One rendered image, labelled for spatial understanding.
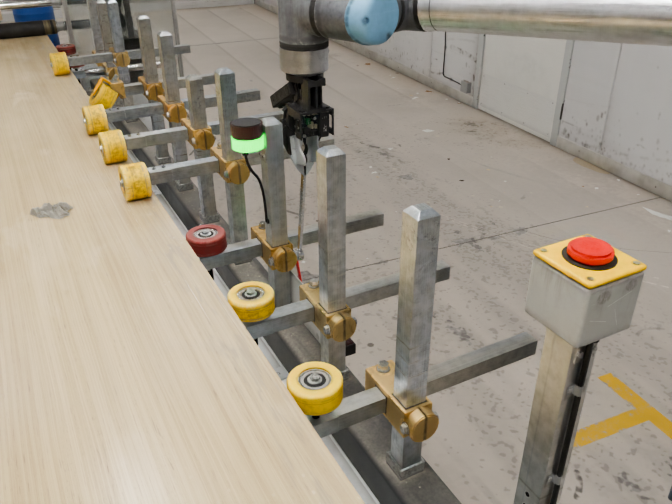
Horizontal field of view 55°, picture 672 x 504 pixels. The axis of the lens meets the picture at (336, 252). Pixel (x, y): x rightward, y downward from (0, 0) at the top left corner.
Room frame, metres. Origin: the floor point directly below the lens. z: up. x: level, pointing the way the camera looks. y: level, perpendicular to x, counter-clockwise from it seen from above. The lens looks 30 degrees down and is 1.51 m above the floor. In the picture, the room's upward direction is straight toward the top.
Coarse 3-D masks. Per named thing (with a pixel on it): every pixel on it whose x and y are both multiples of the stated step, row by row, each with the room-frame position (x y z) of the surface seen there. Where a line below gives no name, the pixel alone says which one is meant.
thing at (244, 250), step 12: (348, 216) 1.32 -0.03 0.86; (360, 216) 1.32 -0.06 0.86; (372, 216) 1.32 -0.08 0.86; (312, 228) 1.26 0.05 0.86; (348, 228) 1.29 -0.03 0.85; (360, 228) 1.30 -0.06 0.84; (252, 240) 1.20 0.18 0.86; (312, 240) 1.24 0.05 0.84; (228, 252) 1.16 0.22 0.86; (240, 252) 1.17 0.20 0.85; (252, 252) 1.18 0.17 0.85; (204, 264) 1.13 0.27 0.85; (216, 264) 1.14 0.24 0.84
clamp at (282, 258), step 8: (256, 232) 1.22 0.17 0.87; (264, 232) 1.22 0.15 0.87; (264, 240) 1.19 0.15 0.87; (288, 240) 1.19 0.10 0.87; (264, 248) 1.18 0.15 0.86; (272, 248) 1.15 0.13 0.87; (280, 248) 1.15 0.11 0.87; (288, 248) 1.16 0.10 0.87; (264, 256) 1.18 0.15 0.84; (272, 256) 1.14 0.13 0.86; (280, 256) 1.13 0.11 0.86; (288, 256) 1.14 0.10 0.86; (296, 256) 1.15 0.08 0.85; (272, 264) 1.14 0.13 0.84; (280, 264) 1.13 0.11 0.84; (288, 264) 1.14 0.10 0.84
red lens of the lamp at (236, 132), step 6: (234, 126) 1.14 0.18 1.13; (258, 126) 1.14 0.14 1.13; (234, 132) 1.14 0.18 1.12; (240, 132) 1.13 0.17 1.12; (246, 132) 1.13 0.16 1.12; (252, 132) 1.13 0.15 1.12; (258, 132) 1.14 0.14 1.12; (240, 138) 1.13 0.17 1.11; (246, 138) 1.13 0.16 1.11; (252, 138) 1.13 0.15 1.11
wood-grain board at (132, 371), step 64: (0, 64) 2.61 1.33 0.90; (0, 128) 1.83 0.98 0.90; (64, 128) 1.82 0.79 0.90; (0, 192) 1.37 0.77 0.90; (64, 192) 1.37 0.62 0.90; (0, 256) 1.07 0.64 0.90; (64, 256) 1.07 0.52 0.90; (128, 256) 1.07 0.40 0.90; (192, 256) 1.07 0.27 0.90; (0, 320) 0.86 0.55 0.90; (64, 320) 0.86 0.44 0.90; (128, 320) 0.86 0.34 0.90; (192, 320) 0.86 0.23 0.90; (0, 384) 0.71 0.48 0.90; (64, 384) 0.71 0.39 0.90; (128, 384) 0.71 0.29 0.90; (192, 384) 0.71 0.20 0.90; (256, 384) 0.70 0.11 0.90; (0, 448) 0.59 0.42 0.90; (64, 448) 0.59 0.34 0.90; (128, 448) 0.59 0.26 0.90; (192, 448) 0.59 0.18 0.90; (256, 448) 0.58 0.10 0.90; (320, 448) 0.58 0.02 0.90
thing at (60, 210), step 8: (32, 208) 1.25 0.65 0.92; (40, 208) 1.26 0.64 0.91; (48, 208) 1.26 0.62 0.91; (56, 208) 1.25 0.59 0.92; (64, 208) 1.27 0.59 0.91; (72, 208) 1.28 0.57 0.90; (40, 216) 1.23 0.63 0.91; (48, 216) 1.24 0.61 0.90; (56, 216) 1.24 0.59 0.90; (64, 216) 1.24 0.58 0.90
